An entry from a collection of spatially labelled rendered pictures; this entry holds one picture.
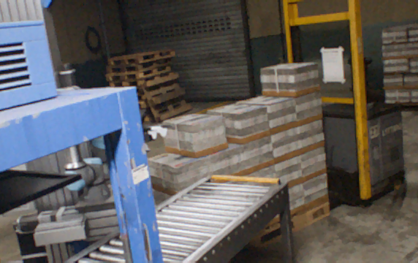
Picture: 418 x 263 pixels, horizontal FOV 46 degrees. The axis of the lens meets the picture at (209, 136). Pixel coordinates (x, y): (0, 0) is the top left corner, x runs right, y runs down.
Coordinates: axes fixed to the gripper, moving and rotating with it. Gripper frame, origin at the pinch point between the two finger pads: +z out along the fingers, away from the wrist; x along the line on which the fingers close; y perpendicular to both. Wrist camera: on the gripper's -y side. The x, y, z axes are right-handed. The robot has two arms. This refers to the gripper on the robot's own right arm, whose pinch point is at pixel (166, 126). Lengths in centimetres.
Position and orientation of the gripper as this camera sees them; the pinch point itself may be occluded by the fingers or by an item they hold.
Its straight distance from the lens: 240.4
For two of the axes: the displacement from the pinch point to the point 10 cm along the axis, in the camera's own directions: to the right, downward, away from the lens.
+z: 9.3, -0.4, -3.6
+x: -3.6, 1.1, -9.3
